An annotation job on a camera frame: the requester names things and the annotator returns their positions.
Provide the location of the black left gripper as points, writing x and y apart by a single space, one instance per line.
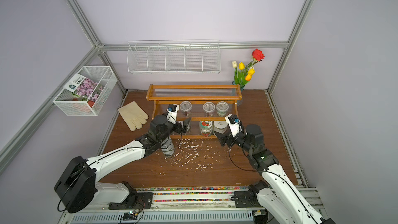
178 129

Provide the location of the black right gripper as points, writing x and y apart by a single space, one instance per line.
223 137

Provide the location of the clear seed jar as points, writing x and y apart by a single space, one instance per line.
222 108
209 108
185 107

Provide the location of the green label tin can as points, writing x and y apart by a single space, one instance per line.
168 147

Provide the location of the wooden three-tier shelf rack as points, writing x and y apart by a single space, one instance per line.
162 96

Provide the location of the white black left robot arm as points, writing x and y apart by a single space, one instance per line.
79 185

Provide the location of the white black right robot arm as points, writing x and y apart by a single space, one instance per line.
276 193

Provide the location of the purple flower seed packet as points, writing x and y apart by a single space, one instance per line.
83 88

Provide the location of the white lid Ideal can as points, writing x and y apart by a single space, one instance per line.
220 126

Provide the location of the strawberry label can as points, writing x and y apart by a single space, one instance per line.
206 128

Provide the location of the cream work glove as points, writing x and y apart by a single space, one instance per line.
133 116

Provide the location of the yellow and white tulips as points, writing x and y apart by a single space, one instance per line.
243 73

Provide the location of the red rose flower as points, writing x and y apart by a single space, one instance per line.
257 55

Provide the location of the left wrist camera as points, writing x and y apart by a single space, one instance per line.
172 112

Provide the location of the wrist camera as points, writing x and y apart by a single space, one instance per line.
172 112
233 123

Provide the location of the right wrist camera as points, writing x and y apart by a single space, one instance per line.
233 123

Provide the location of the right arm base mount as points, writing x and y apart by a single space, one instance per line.
248 198

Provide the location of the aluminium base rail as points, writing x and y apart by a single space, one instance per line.
183 205

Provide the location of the white wire wall basket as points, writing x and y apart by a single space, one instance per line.
173 56

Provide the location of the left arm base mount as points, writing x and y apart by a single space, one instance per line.
131 199

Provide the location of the white wire side basket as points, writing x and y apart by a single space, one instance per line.
71 106

